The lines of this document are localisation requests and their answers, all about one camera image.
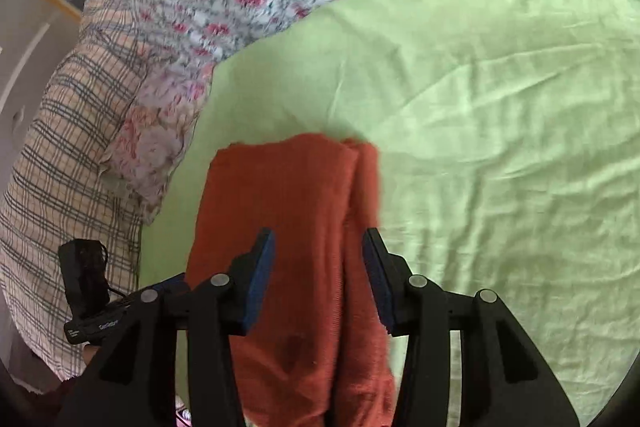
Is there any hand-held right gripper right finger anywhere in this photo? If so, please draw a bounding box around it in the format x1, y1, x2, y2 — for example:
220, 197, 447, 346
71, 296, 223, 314
362, 227, 581, 427

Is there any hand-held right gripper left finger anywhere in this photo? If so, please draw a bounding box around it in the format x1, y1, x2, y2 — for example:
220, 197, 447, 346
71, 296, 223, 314
57, 227, 276, 427

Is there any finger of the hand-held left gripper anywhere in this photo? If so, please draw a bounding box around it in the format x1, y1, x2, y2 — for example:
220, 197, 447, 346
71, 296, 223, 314
150, 273, 192, 304

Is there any orange knit sweater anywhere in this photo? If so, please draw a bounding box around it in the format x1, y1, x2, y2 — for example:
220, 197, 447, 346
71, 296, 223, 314
186, 133, 398, 427

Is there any person's dark red clothing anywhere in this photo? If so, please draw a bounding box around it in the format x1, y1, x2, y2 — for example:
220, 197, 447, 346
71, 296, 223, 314
47, 374, 88, 410

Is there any beige plaid blanket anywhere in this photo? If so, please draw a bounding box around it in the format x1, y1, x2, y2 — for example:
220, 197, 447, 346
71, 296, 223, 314
0, 0, 151, 383

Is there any purple floral pillow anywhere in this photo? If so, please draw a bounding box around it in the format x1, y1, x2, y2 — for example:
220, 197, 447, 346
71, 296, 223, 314
100, 62, 216, 225

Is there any light green bed sheet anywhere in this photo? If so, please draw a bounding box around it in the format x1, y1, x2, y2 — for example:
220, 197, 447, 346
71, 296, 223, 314
137, 0, 640, 427

